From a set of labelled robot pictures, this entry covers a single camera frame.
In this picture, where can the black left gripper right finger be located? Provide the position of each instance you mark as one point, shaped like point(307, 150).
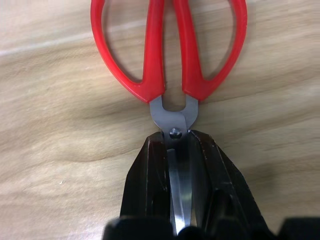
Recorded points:
point(220, 185)

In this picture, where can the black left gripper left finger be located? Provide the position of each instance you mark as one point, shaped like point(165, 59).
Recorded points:
point(145, 180)

